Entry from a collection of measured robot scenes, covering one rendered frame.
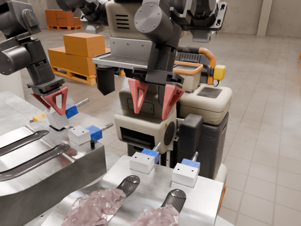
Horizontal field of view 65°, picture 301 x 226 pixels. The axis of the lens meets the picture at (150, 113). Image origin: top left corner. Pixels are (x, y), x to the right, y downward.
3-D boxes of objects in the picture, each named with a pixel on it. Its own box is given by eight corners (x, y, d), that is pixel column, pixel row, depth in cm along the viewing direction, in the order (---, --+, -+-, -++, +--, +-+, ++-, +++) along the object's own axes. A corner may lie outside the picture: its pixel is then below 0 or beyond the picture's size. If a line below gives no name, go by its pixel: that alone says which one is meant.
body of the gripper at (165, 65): (173, 81, 47) (181, 45, 47) (130, 74, 51) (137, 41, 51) (183, 86, 53) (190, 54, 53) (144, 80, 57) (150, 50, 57)
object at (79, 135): (108, 129, 73) (106, 113, 70) (118, 134, 70) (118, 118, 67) (70, 147, 64) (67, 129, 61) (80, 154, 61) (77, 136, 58)
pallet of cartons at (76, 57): (40, 75, 420) (31, 33, 388) (78, 63, 497) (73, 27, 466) (98, 86, 365) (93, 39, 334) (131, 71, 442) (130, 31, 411)
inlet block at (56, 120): (86, 106, 77) (80, 91, 75) (95, 108, 74) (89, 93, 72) (51, 126, 69) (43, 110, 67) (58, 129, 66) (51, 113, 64)
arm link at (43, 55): (42, 33, 60) (25, 37, 62) (23, 40, 54) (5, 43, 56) (53, 60, 63) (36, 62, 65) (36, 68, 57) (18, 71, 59)
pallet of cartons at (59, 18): (62, 27, 1147) (59, 9, 1112) (83, 28, 1088) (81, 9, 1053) (46, 28, 1071) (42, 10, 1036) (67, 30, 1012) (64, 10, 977)
